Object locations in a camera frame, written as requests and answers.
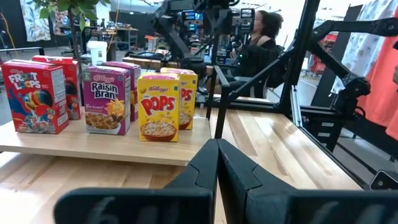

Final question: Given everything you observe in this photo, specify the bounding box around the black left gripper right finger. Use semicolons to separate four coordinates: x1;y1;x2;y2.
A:
218;139;398;224

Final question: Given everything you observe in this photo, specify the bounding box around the white plastic bucket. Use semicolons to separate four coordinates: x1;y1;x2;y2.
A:
86;40;108;67

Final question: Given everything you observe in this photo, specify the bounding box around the person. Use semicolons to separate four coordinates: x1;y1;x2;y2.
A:
229;10;285;99

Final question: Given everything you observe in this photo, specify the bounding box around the floral patterned cloth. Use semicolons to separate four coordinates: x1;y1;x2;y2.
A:
19;0;53;43
330;0;393;80

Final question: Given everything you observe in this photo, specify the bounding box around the wooden background table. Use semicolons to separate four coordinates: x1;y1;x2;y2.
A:
90;26;140;60

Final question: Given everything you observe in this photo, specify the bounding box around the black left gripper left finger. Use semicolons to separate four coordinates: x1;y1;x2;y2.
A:
54;139;219;224

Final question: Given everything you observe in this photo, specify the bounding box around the red Froot Loops cereal box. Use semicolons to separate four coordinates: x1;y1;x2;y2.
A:
1;59;70;135
32;55;83;121

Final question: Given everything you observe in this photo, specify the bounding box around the green potted plant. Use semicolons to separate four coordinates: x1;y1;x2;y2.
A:
30;0;112;106

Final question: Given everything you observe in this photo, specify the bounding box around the orange hanging cloth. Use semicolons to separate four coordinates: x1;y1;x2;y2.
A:
356;6;398;141

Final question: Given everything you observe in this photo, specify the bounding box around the purple Raisin Bran cereal box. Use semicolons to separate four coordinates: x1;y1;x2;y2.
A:
81;65;132;136
102;61;142;123

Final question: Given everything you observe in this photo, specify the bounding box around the wooden shelf with black frame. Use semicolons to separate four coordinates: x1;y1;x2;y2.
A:
0;46;237;167

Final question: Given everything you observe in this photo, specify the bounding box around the yellow Corn Pops cereal box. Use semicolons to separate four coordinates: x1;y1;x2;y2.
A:
137;72;182;143
160;67;199;131

